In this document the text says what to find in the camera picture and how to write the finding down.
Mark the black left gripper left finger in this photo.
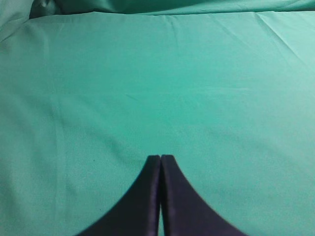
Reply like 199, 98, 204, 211
78, 155, 161, 236

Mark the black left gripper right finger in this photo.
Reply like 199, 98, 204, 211
160, 155, 243, 236

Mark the green cloth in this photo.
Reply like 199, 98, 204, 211
0, 0, 315, 236

